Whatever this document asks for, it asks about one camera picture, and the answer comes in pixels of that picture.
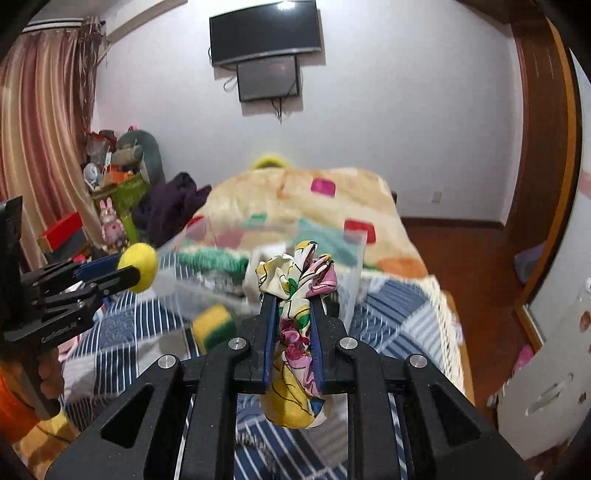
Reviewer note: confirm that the blue striped patchwork bedspread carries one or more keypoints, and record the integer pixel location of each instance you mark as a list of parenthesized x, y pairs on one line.
[(406, 318)]

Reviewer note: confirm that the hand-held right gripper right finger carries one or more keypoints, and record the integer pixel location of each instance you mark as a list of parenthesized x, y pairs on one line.
[(318, 344)]

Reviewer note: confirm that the brown wooden door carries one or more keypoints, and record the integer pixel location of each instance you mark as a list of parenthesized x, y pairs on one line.
[(545, 161)]

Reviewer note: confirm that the grey plush toy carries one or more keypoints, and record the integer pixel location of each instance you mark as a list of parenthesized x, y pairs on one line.
[(145, 154)]

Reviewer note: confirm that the beige blanket with coloured squares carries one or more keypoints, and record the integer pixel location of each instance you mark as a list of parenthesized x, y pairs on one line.
[(286, 194)]

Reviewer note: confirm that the green knitted cloth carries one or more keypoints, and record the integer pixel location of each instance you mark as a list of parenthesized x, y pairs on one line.
[(210, 263)]

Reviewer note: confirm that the yellow plush item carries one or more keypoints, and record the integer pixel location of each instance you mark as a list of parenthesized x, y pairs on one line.
[(268, 161)]

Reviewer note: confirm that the striped pink curtain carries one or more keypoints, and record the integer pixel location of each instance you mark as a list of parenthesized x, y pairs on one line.
[(41, 138)]

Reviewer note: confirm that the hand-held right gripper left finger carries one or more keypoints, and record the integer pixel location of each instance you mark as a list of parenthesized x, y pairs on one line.
[(269, 337)]

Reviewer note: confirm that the clear plastic storage box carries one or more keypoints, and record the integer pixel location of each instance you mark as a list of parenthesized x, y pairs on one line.
[(198, 290)]

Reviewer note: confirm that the dark purple clothes pile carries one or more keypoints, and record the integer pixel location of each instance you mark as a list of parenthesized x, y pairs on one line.
[(166, 207)]

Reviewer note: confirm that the green box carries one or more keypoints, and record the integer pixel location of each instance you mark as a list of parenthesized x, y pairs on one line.
[(127, 196)]

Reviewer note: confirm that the pink bunny toy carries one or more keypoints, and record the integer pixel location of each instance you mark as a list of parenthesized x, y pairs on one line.
[(111, 226)]

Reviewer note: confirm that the person's left hand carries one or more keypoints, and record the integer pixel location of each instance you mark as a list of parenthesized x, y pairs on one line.
[(48, 376)]

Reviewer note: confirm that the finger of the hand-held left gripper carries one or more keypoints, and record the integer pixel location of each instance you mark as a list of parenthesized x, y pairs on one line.
[(99, 268), (115, 280)]

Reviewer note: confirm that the white wall socket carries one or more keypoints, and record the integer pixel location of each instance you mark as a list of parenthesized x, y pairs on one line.
[(436, 197)]

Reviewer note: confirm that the white cabinet with stickers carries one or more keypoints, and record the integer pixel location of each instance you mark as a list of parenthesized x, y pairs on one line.
[(558, 346)]

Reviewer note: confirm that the yellow plush ball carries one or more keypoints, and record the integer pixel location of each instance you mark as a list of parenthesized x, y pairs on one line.
[(137, 267)]

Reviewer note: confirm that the red box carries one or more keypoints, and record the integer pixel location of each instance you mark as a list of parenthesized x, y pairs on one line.
[(62, 230)]

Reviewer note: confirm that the black wall television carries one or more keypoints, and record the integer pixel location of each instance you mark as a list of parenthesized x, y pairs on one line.
[(265, 30)]

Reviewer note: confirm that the pink slipper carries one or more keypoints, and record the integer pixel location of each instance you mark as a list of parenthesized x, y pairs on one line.
[(524, 359)]

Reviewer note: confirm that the grey bag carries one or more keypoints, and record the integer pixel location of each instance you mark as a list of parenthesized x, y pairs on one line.
[(531, 263)]

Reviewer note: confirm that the floral fabric scrunchie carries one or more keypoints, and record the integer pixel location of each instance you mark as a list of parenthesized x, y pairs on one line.
[(295, 286)]

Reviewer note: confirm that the small black wall monitor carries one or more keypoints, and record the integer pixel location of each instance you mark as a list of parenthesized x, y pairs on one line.
[(268, 78)]

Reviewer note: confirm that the yellow green sponge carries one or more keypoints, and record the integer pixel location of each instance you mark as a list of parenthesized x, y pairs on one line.
[(213, 326)]

